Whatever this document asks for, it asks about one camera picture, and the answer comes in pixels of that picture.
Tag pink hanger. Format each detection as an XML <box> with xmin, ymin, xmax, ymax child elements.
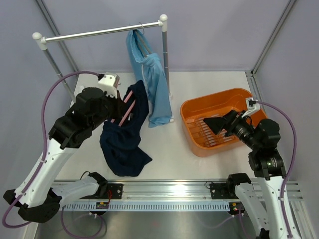
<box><xmin>117</xmin><ymin>90</ymin><xmax>136</xmax><ymax>126</ymax></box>

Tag light blue shorts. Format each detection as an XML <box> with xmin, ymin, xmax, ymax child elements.
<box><xmin>126</xmin><ymin>30</ymin><xmax>172</xmax><ymax>128</ymax></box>

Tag grey hanger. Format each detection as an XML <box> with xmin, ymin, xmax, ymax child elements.
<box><xmin>133</xmin><ymin>22</ymin><xmax>152</xmax><ymax>57</ymax></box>

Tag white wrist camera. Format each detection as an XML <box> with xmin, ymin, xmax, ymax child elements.
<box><xmin>98</xmin><ymin>72</ymin><xmax>120</xmax><ymax>99</ymax></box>
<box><xmin>242</xmin><ymin>97</ymin><xmax>260</xmax><ymax>118</ymax></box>

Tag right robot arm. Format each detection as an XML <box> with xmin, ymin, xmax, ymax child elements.
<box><xmin>203</xmin><ymin>110</ymin><xmax>301</xmax><ymax>239</ymax></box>

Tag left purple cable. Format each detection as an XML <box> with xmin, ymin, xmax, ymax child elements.
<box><xmin>1</xmin><ymin>71</ymin><xmax>104</xmax><ymax>237</ymax></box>

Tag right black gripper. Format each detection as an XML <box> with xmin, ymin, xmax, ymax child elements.
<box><xmin>203</xmin><ymin>109</ymin><xmax>260</xmax><ymax>150</ymax></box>

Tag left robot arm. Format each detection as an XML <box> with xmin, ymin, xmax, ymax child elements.
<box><xmin>3</xmin><ymin>87</ymin><xmax>125</xmax><ymax>223</ymax></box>

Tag white metal clothes rack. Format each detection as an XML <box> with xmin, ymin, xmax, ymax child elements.
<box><xmin>32</xmin><ymin>14</ymin><xmax>174</xmax><ymax>122</ymax></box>

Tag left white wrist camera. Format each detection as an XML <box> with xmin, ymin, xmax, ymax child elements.
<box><xmin>98</xmin><ymin>72</ymin><xmax>120</xmax><ymax>99</ymax></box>

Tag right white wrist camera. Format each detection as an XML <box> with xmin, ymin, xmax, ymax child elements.
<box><xmin>242</xmin><ymin>97</ymin><xmax>260</xmax><ymax>118</ymax></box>

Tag orange plastic basket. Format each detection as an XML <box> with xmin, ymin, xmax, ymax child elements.
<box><xmin>180</xmin><ymin>88</ymin><xmax>253</xmax><ymax>157</ymax></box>

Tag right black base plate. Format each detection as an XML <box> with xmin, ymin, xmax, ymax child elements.
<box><xmin>209</xmin><ymin>183</ymin><xmax>231</xmax><ymax>200</ymax></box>

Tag navy blue shorts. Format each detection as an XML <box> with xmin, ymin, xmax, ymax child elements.
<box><xmin>100</xmin><ymin>80</ymin><xmax>152</xmax><ymax>177</ymax></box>

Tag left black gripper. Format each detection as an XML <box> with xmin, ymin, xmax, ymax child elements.
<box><xmin>89</xmin><ymin>89</ymin><xmax>127</xmax><ymax>131</ymax></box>

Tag white slotted cable duct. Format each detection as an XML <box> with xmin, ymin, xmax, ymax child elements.
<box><xmin>64</xmin><ymin>201</ymin><xmax>230</xmax><ymax>212</ymax></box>

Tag aluminium mounting rail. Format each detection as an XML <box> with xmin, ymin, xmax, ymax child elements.
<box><xmin>49</xmin><ymin>179</ymin><xmax>304</xmax><ymax>201</ymax></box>

